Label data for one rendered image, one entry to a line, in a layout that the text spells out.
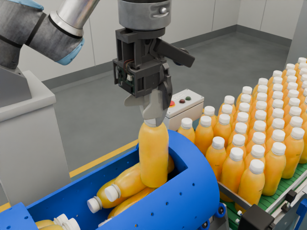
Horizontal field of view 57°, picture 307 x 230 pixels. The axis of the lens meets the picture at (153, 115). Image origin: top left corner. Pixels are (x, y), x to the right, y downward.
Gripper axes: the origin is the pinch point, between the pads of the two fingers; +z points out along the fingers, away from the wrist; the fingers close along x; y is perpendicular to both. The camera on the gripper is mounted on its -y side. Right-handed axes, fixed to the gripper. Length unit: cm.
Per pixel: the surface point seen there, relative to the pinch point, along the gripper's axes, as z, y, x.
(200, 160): 13.9, -9.2, 7.4
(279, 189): 45, -47, 16
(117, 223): 14.6, 16.4, 8.4
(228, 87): 137, -241, -138
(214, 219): 41.3, -16.6, 10.4
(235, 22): 118, -425, -266
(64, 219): 21.8, 22.6, -4.8
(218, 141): 24.6, -29.8, -1.8
